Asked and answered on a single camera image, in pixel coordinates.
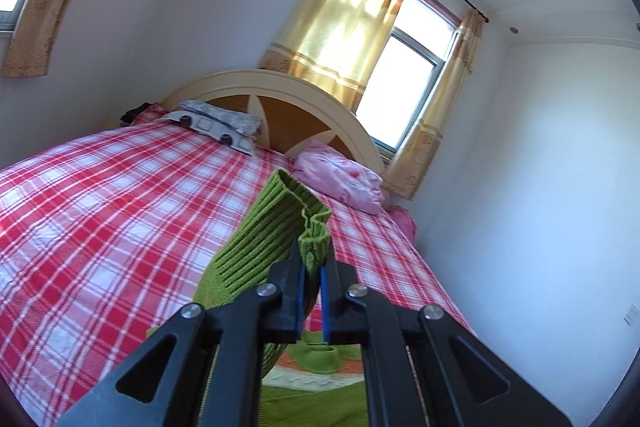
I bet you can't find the pink pillow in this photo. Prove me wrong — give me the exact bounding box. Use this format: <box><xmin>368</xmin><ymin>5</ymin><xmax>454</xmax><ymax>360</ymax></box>
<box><xmin>292</xmin><ymin>139</ymin><xmax>383</xmax><ymax>214</ymax></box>

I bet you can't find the pink cloth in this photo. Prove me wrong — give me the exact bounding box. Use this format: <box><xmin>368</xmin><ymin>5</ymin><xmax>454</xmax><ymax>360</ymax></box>
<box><xmin>394</xmin><ymin>205</ymin><xmax>419</xmax><ymax>253</ymax></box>

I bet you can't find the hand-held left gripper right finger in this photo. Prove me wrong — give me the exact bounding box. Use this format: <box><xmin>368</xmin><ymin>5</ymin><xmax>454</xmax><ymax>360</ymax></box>
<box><xmin>320</xmin><ymin>241</ymin><xmax>573</xmax><ymax>427</ymax></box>

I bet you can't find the grey printed pillow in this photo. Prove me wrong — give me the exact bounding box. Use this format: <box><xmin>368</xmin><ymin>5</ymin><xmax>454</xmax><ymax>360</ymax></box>
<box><xmin>162</xmin><ymin>99</ymin><xmax>263</xmax><ymax>155</ymax></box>

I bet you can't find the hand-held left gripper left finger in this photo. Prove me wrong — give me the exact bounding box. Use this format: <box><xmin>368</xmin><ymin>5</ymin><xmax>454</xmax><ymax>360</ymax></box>
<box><xmin>57</xmin><ymin>241</ymin><xmax>307</xmax><ymax>427</ymax></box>

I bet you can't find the red plaid bed sheet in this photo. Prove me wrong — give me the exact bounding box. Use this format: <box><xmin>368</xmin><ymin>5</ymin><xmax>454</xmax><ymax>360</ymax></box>
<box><xmin>0</xmin><ymin>104</ymin><xmax>476</xmax><ymax>427</ymax></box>

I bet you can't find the cream arched bed headboard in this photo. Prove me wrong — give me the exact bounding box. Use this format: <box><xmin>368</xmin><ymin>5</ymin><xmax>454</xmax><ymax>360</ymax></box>
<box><xmin>157</xmin><ymin>69</ymin><xmax>386</xmax><ymax>178</ymax></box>

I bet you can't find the green knit sweater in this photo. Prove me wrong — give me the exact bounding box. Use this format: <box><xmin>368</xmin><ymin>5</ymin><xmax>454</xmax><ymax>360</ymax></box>
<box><xmin>145</xmin><ymin>168</ymin><xmax>371</xmax><ymax>427</ymax></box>

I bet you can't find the dark cloth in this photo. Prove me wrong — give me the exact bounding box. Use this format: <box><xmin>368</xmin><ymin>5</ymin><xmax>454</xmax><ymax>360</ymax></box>
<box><xmin>120</xmin><ymin>104</ymin><xmax>151</xmax><ymax>126</ymax></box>

